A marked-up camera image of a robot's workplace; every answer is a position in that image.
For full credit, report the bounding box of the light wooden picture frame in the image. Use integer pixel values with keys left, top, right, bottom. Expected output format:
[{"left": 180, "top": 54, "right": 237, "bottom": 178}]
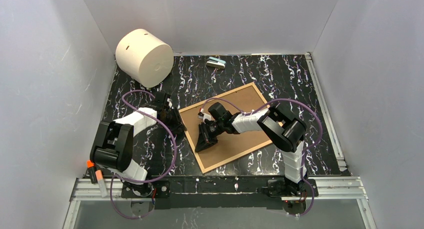
[{"left": 178, "top": 82, "right": 284, "bottom": 175}]

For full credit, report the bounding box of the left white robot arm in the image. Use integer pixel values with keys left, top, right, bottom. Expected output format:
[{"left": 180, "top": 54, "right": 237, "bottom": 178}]
[{"left": 89, "top": 91, "right": 186, "bottom": 185}]

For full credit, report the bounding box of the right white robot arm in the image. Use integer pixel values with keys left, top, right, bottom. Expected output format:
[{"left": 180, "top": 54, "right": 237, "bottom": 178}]
[{"left": 195, "top": 102, "right": 306, "bottom": 184}]

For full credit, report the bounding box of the teal white stapler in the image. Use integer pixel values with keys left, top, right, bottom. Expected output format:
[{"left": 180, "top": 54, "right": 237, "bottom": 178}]
[{"left": 205, "top": 56, "right": 226, "bottom": 69}]

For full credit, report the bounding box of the large white cylinder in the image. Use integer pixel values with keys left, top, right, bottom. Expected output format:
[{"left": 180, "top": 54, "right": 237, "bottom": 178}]
[{"left": 115, "top": 28, "right": 174, "bottom": 88}]

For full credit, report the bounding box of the peach cap glue stick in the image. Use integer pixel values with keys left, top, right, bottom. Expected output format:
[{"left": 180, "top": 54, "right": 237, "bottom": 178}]
[{"left": 95, "top": 170, "right": 108, "bottom": 198}]

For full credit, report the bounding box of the orange cap black marker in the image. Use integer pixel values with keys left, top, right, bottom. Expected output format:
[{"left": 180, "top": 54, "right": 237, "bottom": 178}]
[{"left": 86, "top": 160, "right": 98, "bottom": 184}]

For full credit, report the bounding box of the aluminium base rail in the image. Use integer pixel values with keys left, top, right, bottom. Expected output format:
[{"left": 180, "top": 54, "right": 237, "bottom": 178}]
[{"left": 63, "top": 176, "right": 376, "bottom": 229}]

